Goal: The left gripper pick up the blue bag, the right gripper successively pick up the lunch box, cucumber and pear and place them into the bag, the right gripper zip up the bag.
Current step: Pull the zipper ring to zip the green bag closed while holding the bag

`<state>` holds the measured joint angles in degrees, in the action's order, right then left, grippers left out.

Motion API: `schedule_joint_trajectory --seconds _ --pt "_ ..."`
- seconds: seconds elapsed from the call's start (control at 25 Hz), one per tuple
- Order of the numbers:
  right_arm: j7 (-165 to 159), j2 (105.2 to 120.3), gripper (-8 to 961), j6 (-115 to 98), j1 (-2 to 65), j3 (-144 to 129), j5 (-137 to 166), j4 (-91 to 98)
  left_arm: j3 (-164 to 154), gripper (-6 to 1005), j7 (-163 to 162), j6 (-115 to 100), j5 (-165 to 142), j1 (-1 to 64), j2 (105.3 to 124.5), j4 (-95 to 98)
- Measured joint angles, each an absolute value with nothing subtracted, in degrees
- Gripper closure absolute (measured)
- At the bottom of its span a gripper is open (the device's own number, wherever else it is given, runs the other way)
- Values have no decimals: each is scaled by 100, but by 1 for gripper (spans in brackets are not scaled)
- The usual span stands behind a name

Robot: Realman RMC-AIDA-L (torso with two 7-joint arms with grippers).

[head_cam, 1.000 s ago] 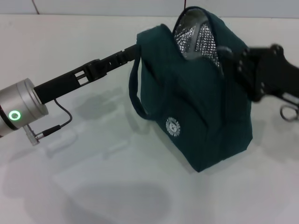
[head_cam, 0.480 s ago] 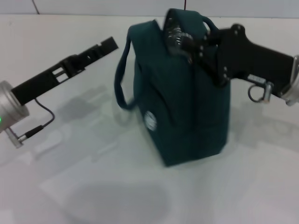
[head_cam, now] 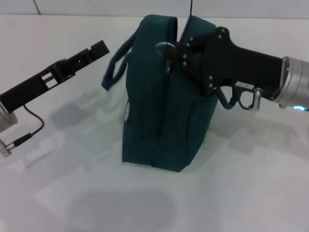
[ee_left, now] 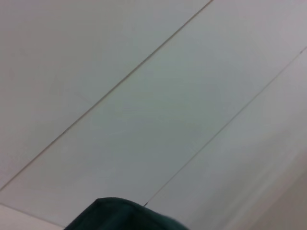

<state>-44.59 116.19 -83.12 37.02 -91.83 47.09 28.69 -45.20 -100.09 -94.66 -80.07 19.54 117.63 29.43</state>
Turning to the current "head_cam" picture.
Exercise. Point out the dark teal insulated lunch bag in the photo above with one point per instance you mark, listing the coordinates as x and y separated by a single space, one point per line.
157 116

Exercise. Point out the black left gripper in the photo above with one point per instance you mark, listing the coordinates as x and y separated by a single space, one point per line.
26 93

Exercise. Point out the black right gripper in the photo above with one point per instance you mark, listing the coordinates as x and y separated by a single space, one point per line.
231 62

